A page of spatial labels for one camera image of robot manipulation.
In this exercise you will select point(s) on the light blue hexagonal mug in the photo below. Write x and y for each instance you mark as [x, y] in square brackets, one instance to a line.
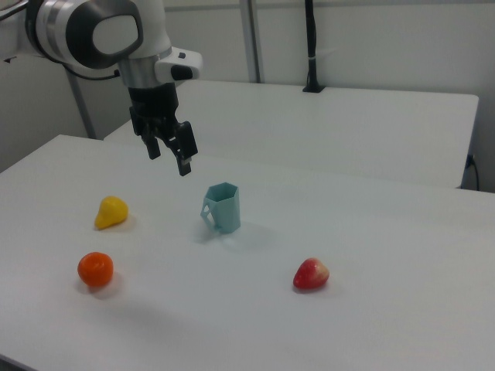
[226, 210]

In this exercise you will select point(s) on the red toy strawberry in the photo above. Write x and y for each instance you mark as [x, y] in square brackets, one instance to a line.
[310, 274]

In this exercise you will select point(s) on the grey partition post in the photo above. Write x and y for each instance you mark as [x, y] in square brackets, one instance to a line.
[81, 104]
[253, 38]

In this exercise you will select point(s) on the orange toy fruit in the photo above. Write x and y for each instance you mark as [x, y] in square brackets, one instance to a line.
[95, 269]

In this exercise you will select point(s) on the white table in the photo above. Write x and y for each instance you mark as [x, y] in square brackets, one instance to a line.
[317, 127]

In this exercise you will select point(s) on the yellow toy pear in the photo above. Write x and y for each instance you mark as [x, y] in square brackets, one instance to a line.
[110, 213]

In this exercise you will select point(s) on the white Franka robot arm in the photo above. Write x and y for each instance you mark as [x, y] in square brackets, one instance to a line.
[77, 35]

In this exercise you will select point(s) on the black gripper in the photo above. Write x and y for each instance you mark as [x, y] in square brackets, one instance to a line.
[152, 101]

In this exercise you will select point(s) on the black pole with base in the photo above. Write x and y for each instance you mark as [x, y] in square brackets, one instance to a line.
[311, 42]

